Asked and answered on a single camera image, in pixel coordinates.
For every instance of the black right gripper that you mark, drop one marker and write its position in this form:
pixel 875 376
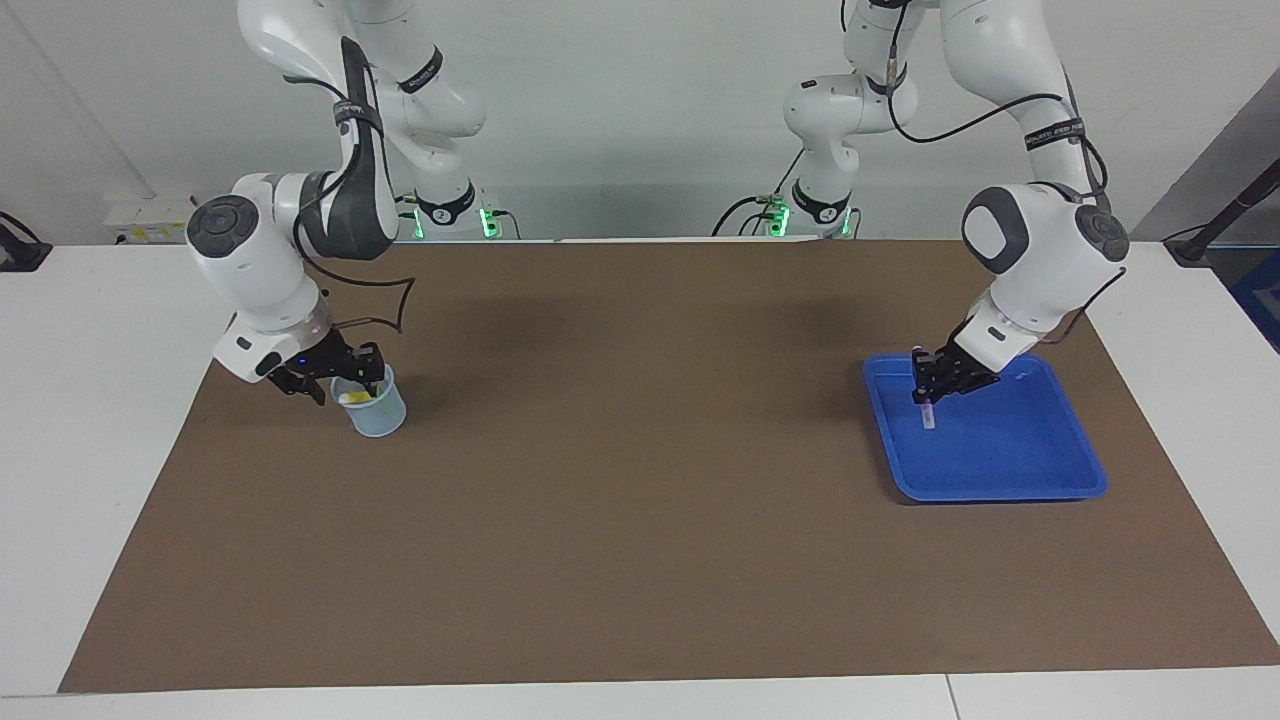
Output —
pixel 330 358

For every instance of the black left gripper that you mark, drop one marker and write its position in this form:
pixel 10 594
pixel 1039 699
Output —
pixel 968 365

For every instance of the yellow pen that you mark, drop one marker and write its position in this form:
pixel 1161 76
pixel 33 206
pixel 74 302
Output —
pixel 352 398

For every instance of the purple pen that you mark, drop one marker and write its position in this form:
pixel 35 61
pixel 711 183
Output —
pixel 928 415

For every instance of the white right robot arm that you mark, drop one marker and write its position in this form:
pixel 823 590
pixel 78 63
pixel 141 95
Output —
pixel 250 260

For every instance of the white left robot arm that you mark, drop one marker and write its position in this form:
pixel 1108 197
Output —
pixel 1050 260

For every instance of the blue plastic tray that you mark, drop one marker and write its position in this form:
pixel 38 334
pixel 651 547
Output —
pixel 1000 450

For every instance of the light blue mesh cup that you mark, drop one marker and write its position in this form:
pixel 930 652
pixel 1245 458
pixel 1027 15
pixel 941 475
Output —
pixel 380 420

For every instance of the brown table mat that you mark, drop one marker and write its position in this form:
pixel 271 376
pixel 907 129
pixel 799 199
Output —
pixel 620 500

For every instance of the black stand pole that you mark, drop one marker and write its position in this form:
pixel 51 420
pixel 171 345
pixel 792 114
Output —
pixel 1225 215

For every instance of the blue object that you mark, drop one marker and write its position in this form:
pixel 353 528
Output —
pixel 1262 300

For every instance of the black table clamp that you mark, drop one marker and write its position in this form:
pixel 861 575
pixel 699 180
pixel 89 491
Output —
pixel 20 255

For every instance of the white wall socket box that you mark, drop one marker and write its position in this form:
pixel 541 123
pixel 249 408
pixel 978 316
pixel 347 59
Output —
pixel 150 218

